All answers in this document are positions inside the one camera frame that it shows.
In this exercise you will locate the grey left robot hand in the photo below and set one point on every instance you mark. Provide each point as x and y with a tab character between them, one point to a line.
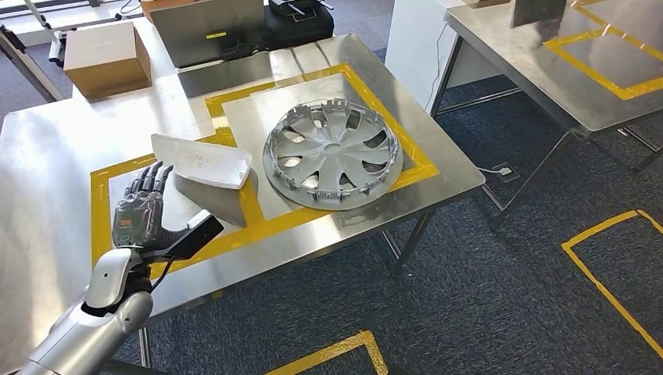
137	217

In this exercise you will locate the white plastic shell part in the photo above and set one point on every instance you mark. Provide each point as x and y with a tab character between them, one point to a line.
202	163

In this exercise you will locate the steel workbench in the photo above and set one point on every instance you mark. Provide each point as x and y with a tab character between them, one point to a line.
52	171

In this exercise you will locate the silver metal wheel part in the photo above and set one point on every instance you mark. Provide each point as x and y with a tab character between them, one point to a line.
331	150

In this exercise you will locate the steel table leg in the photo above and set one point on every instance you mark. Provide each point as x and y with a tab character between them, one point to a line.
134	368

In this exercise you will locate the brown cardboard box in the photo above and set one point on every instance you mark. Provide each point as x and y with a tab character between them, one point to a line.
103	59

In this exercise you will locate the black metal pole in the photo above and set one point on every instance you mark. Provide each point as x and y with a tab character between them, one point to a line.
31	64

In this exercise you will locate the white small device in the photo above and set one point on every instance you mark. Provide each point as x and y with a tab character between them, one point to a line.
57	49

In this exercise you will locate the grey laptop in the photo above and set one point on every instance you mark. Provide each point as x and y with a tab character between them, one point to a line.
207	28

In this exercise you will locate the brown round object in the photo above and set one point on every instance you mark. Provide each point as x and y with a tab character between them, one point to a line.
147	8

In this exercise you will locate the black bag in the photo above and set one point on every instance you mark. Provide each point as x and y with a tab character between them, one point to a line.
300	28

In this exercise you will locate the yellow floor tape square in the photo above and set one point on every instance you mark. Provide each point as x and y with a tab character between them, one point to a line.
373	349
601	284

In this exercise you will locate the black floor socket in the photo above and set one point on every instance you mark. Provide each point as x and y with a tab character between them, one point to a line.
506	172

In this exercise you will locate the dark flat panel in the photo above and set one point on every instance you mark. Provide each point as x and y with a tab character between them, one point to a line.
538	13

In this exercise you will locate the yellow bench tape marking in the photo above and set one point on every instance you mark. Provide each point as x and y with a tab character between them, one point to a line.
595	75

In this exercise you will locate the steel frame table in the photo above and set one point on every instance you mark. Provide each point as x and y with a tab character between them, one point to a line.
507	62

